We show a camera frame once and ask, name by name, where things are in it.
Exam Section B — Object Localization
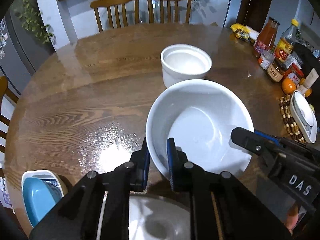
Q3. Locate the small patterned square plate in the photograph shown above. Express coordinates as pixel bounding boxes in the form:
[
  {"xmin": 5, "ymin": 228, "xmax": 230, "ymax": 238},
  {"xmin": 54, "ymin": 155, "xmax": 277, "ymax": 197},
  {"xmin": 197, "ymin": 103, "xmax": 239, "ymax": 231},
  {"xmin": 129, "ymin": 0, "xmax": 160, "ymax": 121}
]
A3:
[{"xmin": 21, "ymin": 170, "xmax": 68, "ymax": 209}]

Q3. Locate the grey refrigerator with magnets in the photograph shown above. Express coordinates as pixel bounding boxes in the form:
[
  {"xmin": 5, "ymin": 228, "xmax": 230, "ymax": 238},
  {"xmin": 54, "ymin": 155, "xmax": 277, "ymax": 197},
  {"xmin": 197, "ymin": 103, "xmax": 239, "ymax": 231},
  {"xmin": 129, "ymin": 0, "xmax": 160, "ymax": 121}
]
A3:
[{"xmin": 1, "ymin": 9, "xmax": 55, "ymax": 96}]

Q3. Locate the small white lid jar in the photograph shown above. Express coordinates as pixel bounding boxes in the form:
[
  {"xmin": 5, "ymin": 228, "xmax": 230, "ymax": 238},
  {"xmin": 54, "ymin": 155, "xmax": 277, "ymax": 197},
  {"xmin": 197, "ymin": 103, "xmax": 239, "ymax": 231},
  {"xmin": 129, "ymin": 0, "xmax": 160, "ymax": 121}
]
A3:
[{"xmin": 258, "ymin": 50, "xmax": 274, "ymax": 70}]

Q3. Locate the medium white bowl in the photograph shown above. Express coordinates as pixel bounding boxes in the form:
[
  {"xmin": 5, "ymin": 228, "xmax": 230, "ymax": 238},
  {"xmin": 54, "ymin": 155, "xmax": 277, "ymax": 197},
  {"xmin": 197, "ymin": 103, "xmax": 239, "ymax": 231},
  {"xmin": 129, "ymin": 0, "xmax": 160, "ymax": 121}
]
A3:
[{"xmin": 146, "ymin": 80, "xmax": 254, "ymax": 179}]

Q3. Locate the red lid jar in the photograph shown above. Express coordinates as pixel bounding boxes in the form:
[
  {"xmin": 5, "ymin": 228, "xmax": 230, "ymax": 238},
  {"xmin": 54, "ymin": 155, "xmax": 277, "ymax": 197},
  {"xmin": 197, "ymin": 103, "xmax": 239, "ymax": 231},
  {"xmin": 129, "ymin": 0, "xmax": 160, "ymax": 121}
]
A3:
[{"xmin": 284, "ymin": 63, "xmax": 304, "ymax": 85}]

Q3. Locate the yellow cap oil bottle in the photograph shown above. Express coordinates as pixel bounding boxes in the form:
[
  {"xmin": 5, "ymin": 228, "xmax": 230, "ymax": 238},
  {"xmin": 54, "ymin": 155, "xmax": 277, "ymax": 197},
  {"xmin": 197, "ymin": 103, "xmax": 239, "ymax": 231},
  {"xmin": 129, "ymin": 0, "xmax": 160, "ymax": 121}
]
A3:
[{"xmin": 274, "ymin": 18, "xmax": 298, "ymax": 62}]

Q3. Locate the white dish on trivet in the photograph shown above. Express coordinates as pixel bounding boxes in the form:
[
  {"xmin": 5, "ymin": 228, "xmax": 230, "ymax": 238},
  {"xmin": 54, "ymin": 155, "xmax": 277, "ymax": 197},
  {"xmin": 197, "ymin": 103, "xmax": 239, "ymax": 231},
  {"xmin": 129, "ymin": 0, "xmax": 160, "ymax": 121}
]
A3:
[{"xmin": 290, "ymin": 90, "xmax": 317, "ymax": 144}]

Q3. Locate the orange fruit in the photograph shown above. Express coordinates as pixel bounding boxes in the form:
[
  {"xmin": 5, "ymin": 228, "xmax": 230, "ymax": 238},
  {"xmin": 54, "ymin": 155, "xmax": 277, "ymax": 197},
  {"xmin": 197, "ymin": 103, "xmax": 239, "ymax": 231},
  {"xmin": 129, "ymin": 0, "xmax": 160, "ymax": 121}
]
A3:
[{"xmin": 281, "ymin": 77, "xmax": 297, "ymax": 95}]

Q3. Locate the hanging green vine plant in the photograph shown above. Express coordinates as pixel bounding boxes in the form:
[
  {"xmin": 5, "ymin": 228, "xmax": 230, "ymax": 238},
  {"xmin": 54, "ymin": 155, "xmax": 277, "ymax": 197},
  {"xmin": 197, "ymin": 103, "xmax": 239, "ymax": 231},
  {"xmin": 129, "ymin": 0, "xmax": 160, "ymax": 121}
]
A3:
[{"xmin": 14, "ymin": 0, "xmax": 55, "ymax": 44}]

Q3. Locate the yellow snack packet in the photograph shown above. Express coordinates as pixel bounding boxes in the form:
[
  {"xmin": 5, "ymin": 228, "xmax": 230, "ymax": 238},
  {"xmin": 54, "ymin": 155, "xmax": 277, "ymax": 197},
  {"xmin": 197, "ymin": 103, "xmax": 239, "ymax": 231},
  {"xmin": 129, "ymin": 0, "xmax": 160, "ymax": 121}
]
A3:
[{"xmin": 230, "ymin": 23, "xmax": 259, "ymax": 44}]

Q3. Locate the wooden bead trivet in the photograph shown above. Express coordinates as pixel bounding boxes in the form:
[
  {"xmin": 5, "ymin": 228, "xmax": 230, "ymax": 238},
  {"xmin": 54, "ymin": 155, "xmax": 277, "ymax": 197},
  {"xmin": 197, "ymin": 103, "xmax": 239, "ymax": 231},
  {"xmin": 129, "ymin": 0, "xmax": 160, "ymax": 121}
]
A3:
[{"xmin": 279, "ymin": 95, "xmax": 306, "ymax": 144}]

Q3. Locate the brown sauce jar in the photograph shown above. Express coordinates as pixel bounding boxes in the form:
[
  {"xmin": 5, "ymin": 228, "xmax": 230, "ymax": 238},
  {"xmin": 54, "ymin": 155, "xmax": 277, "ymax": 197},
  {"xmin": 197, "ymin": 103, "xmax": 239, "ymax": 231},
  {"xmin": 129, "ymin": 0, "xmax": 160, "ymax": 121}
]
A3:
[{"xmin": 267, "ymin": 58, "xmax": 287, "ymax": 82}]

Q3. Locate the wooden chair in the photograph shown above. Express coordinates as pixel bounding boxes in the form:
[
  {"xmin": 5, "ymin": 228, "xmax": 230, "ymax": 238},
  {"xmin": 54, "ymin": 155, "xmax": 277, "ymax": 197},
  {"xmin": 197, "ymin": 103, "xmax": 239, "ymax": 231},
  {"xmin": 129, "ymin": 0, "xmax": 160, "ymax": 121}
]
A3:
[
  {"xmin": 90, "ymin": 0, "xmax": 140, "ymax": 33},
  {"xmin": 0, "ymin": 76, "xmax": 18, "ymax": 178},
  {"xmin": 147, "ymin": 0, "xmax": 193, "ymax": 24}
]

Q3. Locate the large white bowl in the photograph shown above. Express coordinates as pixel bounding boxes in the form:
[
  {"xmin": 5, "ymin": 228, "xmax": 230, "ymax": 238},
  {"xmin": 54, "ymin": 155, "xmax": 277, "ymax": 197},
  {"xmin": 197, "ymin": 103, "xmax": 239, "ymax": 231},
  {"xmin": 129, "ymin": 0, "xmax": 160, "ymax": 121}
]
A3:
[{"xmin": 96, "ymin": 192, "xmax": 192, "ymax": 240}]

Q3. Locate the person's hand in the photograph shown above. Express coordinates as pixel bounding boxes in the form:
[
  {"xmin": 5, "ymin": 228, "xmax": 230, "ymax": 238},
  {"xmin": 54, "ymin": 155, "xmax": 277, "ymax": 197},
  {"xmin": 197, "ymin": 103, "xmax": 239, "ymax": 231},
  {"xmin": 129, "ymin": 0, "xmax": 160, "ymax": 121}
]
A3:
[{"xmin": 284, "ymin": 202, "xmax": 306, "ymax": 234}]

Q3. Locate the wooden chair back left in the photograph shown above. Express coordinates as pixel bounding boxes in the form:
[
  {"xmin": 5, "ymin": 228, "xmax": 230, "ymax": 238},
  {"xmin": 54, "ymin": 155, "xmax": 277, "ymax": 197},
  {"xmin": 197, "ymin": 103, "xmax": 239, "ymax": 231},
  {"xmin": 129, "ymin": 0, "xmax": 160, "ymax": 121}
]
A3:
[{"xmin": 90, "ymin": 0, "xmax": 140, "ymax": 33}]

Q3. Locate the white straight-sided ramekin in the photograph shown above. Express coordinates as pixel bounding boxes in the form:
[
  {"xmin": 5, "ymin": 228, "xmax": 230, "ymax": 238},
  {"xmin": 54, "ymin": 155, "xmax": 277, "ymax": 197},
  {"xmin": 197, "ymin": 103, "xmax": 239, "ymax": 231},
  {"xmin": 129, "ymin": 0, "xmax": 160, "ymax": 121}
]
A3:
[{"xmin": 161, "ymin": 44, "xmax": 212, "ymax": 88}]

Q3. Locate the blue square bowl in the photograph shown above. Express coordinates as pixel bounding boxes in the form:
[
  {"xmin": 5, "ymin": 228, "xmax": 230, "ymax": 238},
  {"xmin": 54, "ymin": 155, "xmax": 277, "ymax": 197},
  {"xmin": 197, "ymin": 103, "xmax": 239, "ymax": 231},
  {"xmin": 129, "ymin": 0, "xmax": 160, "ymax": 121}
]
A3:
[{"xmin": 22, "ymin": 177, "xmax": 62, "ymax": 228}]

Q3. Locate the dark wooden door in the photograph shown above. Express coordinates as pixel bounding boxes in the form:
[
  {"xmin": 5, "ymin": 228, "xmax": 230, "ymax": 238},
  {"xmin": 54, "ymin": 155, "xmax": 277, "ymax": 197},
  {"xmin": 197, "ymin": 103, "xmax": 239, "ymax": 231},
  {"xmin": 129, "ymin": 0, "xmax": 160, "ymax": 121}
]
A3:
[{"xmin": 236, "ymin": 0, "xmax": 272, "ymax": 32}]

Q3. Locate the wooden chair back right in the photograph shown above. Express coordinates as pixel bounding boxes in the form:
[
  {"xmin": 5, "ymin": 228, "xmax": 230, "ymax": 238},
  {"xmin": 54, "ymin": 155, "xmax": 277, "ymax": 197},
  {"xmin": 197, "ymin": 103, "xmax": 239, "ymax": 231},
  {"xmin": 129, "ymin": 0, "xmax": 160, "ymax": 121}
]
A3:
[{"xmin": 147, "ymin": 0, "xmax": 193, "ymax": 24}]

